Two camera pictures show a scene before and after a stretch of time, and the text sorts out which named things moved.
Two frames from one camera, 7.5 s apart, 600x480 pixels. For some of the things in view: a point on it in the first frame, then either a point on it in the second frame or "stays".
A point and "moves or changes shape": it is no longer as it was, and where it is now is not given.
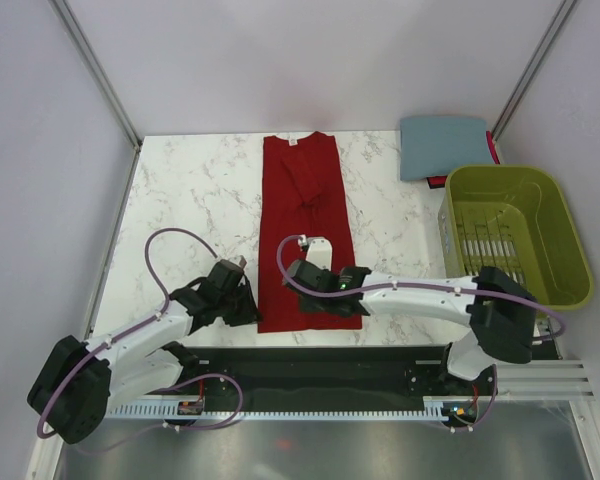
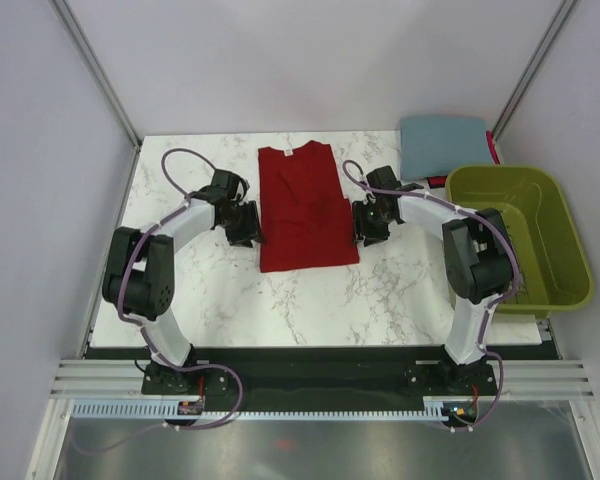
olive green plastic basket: (519, 220) stays
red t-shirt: (305, 192) moves or changes shape
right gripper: (308, 307) -> (361, 228)
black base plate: (325, 373) stays
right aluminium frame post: (531, 69) stays
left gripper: (249, 314) -> (251, 228)
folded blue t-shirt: (434, 145) stays
